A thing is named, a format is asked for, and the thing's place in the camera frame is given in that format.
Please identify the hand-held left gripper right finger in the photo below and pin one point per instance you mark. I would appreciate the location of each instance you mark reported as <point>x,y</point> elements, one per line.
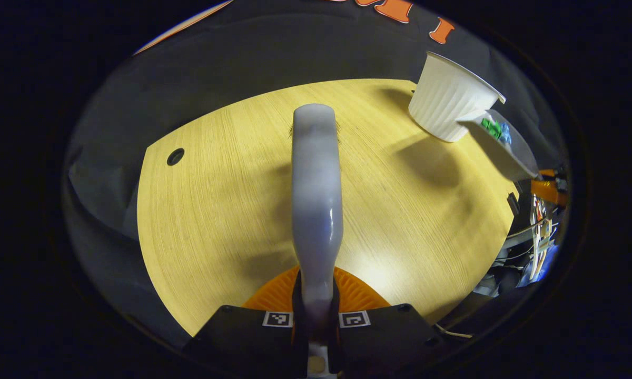
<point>389,339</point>

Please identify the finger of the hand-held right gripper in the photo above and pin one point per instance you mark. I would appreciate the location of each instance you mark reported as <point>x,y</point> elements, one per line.
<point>550,192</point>

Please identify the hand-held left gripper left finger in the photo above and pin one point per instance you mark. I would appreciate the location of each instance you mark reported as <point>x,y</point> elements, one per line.
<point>242,342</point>

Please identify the grey plastic dustpan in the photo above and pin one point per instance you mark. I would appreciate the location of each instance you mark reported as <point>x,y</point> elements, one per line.
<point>505,158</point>

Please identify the blue paper scrap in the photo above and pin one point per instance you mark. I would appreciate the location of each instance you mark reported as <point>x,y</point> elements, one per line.
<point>505,136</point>

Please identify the green paper scrap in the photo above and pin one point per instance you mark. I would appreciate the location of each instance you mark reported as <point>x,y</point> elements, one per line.
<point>490,128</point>

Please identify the white ribbed garbage bin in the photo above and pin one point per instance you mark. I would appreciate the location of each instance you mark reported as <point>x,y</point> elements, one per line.
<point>442,100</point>

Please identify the small grey broom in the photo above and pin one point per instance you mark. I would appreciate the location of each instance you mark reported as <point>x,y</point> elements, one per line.
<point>316,184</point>

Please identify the wooden desktop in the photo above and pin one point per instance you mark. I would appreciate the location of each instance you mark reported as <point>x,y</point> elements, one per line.
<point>216,210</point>

